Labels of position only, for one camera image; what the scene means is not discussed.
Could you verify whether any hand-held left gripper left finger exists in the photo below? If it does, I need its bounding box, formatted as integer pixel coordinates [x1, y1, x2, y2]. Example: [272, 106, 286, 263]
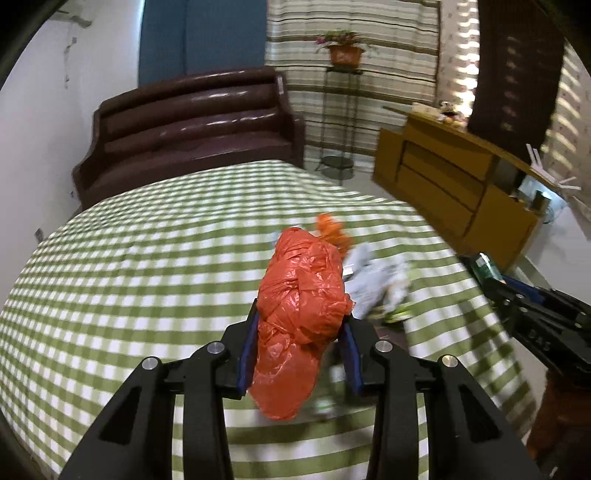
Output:
[59, 299, 264, 480]

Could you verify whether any potted plant in orange pot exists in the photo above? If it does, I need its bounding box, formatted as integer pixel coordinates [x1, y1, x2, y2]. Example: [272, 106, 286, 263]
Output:
[315, 30, 370, 65]

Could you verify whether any green packet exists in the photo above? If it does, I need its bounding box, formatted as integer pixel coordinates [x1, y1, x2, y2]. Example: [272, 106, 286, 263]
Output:
[462, 253, 503, 283]

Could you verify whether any black metal plant stand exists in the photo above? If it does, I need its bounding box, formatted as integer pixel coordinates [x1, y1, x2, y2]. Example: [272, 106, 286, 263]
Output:
[315, 65, 363, 181]

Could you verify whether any blue door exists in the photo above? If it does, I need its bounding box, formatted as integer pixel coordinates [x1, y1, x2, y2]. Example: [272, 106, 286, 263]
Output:
[139, 0, 269, 86]

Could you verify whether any white router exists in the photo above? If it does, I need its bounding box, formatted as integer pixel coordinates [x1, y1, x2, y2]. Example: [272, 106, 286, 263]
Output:
[526, 143, 583, 190]

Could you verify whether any orange snack wrapper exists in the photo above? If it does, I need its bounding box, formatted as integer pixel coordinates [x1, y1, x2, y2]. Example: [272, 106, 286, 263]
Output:
[315, 213, 354, 252]

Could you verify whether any wooden cabinet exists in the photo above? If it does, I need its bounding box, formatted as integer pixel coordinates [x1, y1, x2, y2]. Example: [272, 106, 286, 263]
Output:
[372, 112, 561, 273]

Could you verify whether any dark brown curtain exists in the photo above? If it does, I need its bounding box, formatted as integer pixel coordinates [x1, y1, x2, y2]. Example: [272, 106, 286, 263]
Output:
[466, 0, 566, 162]

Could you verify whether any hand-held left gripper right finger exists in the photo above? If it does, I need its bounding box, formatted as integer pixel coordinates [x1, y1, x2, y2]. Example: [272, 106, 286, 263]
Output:
[339, 318, 543, 480]

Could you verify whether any orange plastic bag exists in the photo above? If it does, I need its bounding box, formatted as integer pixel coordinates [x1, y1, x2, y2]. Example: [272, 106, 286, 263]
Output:
[249, 227, 356, 421]

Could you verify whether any light blue tube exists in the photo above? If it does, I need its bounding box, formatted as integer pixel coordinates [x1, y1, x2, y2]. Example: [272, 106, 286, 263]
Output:
[344, 244, 386, 319]

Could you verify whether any brown leather sofa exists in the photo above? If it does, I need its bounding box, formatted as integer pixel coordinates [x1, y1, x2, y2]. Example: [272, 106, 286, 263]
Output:
[71, 66, 306, 213]

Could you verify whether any plush toy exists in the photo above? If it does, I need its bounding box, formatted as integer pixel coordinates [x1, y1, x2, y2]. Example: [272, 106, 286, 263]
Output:
[436, 99, 467, 123]

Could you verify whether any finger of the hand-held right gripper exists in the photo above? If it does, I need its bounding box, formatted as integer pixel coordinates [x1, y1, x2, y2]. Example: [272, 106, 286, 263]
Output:
[501, 274, 552, 300]
[480, 279, 514, 324]

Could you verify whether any green checkered tablecloth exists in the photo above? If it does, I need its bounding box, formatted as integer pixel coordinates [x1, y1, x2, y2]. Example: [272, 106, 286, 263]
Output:
[0, 159, 539, 480]

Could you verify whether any striped beige curtain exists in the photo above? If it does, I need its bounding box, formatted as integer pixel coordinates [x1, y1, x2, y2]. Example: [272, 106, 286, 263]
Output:
[264, 0, 478, 174]

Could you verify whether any white paper wrapper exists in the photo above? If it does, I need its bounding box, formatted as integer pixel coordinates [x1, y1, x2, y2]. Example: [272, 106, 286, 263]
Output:
[381, 258, 414, 315]

